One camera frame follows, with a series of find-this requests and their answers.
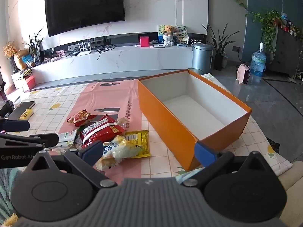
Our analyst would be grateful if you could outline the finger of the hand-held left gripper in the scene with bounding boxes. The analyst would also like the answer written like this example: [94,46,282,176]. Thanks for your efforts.
[0,118,30,132]
[0,133,59,148]

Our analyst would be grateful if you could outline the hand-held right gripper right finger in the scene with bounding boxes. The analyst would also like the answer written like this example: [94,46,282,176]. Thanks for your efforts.
[183,141,273,187]

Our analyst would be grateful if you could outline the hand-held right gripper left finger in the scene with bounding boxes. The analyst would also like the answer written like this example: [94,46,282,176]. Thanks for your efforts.
[27,141,117,188]

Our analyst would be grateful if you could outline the large red snack packet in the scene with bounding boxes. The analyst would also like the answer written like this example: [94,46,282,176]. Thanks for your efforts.
[79,115,125,149]

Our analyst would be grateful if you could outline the white yellow chips packet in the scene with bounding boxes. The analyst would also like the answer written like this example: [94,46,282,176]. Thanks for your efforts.
[96,135,142,171]

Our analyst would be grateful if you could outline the green white small packet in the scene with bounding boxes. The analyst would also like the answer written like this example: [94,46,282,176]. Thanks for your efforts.
[58,131,77,143]

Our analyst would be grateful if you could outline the orange stick snack packet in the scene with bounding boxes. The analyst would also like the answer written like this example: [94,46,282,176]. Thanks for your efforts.
[67,109,98,127]

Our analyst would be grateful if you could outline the orange cardboard box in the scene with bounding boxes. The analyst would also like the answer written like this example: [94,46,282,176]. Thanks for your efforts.
[137,69,252,171]

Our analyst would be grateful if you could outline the yellow snack packet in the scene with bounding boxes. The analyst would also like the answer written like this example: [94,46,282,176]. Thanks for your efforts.
[125,130,151,159]

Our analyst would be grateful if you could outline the small yellow packet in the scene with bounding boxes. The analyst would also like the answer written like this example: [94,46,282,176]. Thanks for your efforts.
[19,109,33,120]

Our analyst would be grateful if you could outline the black book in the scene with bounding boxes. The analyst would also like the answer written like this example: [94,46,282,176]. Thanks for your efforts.
[8,101,35,121]

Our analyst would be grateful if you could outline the red storage box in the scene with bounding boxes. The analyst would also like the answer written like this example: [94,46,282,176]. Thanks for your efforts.
[22,76,36,91]

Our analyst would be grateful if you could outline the white storage box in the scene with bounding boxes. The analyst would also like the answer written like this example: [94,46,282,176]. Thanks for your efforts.
[11,70,34,89]

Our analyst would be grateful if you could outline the pink bottle print sheet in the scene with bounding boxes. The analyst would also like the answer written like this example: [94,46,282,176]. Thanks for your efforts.
[58,79,142,178]

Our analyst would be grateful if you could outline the yellow round vase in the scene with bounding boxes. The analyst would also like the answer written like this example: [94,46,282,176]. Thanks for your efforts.
[14,50,29,70]

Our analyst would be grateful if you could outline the black bag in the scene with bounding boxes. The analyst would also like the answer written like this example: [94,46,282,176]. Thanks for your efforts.
[266,137,281,155]

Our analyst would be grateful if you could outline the dried orange flowers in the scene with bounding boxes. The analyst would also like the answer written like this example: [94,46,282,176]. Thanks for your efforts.
[3,41,19,74]

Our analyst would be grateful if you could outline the potted grass plant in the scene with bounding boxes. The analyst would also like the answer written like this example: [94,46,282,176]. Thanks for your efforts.
[23,27,44,63]

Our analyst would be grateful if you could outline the pink space heater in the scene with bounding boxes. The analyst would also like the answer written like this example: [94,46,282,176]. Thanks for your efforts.
[237,64,251,85]

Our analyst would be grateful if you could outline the silver trash can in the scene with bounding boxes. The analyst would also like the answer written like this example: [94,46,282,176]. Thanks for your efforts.
[192,43,213,74]

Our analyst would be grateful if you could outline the white marble television cabinet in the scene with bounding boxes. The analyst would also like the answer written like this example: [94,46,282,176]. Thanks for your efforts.
[12,45,193,86]

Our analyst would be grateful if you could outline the potted snake plant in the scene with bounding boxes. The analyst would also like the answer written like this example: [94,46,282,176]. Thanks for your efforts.
[202,23,241,71]

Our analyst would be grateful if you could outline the white router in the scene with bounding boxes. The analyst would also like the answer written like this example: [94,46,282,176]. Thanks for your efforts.
[77,41,92,56]

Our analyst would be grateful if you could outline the blue water bottle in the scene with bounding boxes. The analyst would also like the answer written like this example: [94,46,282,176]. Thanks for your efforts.
[250,42,267,77]

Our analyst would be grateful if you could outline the round printed hand fan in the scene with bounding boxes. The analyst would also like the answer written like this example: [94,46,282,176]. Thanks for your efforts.
[174,25,189,37]

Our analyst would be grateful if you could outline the brown teddy bear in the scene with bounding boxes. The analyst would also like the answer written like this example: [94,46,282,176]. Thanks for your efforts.
[162,25,176,46]

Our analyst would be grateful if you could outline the blue green picture card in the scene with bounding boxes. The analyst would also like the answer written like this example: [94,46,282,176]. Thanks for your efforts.
[158,25,166,44]

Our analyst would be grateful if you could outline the dark grey cabinet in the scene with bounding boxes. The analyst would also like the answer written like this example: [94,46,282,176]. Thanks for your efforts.
[270,26,303,76]

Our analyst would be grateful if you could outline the trailing pothos plant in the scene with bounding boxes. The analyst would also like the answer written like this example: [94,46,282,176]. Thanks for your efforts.
[252,10,282,55]

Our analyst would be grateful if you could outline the row of small bottles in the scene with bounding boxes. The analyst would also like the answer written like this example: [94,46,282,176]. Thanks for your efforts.
[280,13,302,37]

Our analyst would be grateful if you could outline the black cables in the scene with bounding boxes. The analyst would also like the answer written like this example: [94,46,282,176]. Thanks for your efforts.
[95,44,116,61]

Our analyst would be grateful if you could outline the black wall television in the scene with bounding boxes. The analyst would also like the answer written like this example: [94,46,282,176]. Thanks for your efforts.
[45,0,125,37]

